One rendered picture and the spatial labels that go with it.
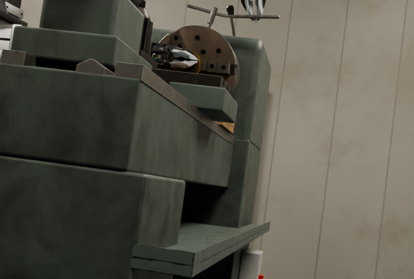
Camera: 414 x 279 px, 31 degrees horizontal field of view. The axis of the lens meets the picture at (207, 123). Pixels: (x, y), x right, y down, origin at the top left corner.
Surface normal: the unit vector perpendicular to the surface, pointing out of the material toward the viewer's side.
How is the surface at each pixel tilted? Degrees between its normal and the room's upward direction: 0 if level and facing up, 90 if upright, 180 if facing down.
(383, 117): 90
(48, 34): 90
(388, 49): 90
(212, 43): 90
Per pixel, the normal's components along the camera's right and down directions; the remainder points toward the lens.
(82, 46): -0.15, -0.11
